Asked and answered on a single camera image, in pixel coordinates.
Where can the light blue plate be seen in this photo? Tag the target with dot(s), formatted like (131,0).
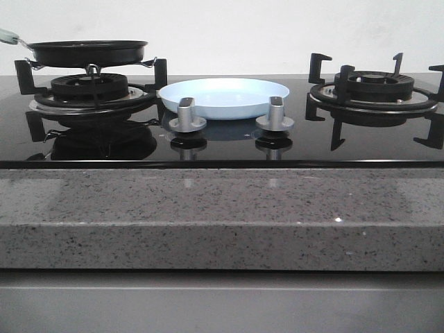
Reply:
(224,98)

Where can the black frying pan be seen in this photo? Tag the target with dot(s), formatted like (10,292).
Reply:
(80,53)

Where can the left silver stove knob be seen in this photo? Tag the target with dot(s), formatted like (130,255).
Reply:
(187,121)

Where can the silver stove knob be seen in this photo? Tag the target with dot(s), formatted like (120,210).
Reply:
(187,121)
(275,120)

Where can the right silver stove knob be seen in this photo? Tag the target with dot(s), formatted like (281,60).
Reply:
(275,120)

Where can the black glass cooktop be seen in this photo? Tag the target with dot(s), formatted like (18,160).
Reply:
(142,140)

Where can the left black gas burner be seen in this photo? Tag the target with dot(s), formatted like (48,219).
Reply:
(89,96)

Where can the black gas burner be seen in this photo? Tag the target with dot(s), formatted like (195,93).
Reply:
(372,99)
(89,96)

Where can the right black gas burner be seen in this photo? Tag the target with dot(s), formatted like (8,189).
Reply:
(372,99)

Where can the grey cabinet drawer front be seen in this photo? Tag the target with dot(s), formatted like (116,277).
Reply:
(185,301)

